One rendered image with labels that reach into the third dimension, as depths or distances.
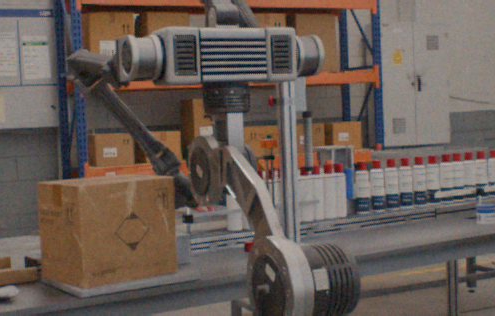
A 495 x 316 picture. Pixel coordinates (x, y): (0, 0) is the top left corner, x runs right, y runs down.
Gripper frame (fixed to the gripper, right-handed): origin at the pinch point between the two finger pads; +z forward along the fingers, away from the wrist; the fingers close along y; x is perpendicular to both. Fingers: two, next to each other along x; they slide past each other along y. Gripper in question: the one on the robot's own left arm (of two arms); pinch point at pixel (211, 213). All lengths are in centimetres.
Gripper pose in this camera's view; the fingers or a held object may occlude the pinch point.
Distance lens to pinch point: 292.0
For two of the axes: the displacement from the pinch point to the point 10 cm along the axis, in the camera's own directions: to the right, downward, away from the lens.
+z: 6.3, 6.8, 3.8
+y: -5.1, 0.0, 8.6
